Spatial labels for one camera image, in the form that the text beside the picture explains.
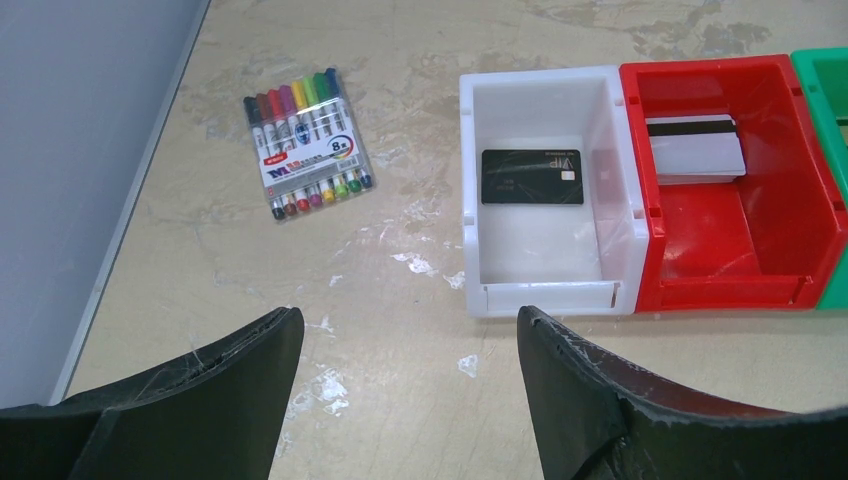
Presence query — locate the green plastic bin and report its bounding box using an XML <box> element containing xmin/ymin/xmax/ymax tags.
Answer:
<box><xmin>789</xmin><ymin>47</ymin><xmax>848</xmax><ymax>313</ymax></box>

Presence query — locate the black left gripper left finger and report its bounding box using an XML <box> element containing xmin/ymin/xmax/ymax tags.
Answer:
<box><xmin>1</xmin><ymin>307</ymin><xmax>305</xmax><ymax>479</ymax></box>

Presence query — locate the white plastic bin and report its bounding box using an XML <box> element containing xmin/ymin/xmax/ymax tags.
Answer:
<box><xmin>459</xmin><ymin>65</ymin><xmax>649</xmax><ymax>318</ymax></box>

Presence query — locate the white card with stripe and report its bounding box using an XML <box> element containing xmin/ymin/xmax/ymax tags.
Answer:
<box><xmin>646</xmin><ymin>114</ymin><xmax>747</xmax><ymax>185</ymax></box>

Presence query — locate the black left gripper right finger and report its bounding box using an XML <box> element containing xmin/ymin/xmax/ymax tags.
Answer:
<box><xmin>517</xmin><ymin>306</ymin><xmax>847</xmax><ymax>479</ymax></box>

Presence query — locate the black card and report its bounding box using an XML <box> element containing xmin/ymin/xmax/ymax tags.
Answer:
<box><xmin>480</xmin><ymin>149</ymin><xmax>585</xmax><ymax>205</ymax></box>

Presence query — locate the red plastic bin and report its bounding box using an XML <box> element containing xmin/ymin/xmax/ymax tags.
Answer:
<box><xmin>619</xmin><ymin>54</ymin><xmax>847</xmax><ymax>313</ymax></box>

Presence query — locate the pack of coloured markers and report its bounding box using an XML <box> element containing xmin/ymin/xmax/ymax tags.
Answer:
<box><xmin>242</xmin><ymin>67</ymin><xmax>376</xmax><ymax>222</ymax></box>

